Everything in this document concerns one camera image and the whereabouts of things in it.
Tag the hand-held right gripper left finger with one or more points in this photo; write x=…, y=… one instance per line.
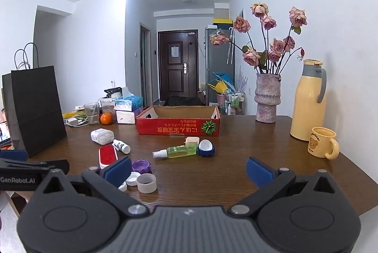
x=119, y=172

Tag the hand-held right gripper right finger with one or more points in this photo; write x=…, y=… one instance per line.
x=258, y=172

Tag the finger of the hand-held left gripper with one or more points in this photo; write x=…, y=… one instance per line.
x=13, y=155

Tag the red and white lint brush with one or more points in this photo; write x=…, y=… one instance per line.
x=107, y=155

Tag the purple blue small toy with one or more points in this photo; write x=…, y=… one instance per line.
x=141, y=166

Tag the small white bottle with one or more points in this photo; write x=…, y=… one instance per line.
x=121, y=146

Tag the white pill container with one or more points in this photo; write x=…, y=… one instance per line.
x=102, y=136

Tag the blue jar with white lid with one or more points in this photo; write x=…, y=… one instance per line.
x=206, y=151

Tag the green spray bottle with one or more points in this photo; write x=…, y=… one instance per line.
x=180, y=150

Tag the red cardboard box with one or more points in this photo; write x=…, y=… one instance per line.
x=171, y=127

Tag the cream cube container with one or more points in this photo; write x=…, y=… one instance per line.
x=191, y=140

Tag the black paper bag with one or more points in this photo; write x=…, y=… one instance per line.
x=32, y=108

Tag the orange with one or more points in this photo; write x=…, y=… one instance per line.
x=106, y=119

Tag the purple tissue pack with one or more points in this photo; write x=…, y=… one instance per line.
x=125, y=117

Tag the glass cup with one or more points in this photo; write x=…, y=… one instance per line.
x=92, y=114

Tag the clear food container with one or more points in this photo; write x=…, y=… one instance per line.
x=107, y=107

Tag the yellow bear mug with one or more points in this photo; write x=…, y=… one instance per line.
x=320, y=142

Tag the yellow packet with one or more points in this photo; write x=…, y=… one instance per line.
x=69, y=115

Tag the blue tissue pack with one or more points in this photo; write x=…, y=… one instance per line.
x=128, y=102

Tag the pink stone vase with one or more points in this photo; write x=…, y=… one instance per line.
x=267, y=99

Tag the metal trolley rack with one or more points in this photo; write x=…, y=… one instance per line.
x=234, y=101

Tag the white pot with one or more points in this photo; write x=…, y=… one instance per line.
x=115, y=95

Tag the pink bucket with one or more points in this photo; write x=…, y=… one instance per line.
x=221, y=99

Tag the black folded stand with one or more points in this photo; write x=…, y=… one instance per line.
x=112, y=90

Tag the yellow thermos jug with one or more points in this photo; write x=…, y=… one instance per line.
x=307, y=105

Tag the purple hangers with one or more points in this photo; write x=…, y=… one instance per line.
x=243, y=80

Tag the dark brown door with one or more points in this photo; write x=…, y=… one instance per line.
x=177, y=79

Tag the grey fridge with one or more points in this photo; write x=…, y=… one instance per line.
x=218, y=64

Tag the clear folded umbrella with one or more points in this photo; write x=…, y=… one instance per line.
x=229, y=49

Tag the dried pink roses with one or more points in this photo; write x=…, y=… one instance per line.
x=277, y=46

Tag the yellow and black box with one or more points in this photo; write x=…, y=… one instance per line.
x=221, y=20

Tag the round ceiling lamp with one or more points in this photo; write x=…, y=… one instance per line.
x=190, y=0

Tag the wall poster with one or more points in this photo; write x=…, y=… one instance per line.
x=239, y=14

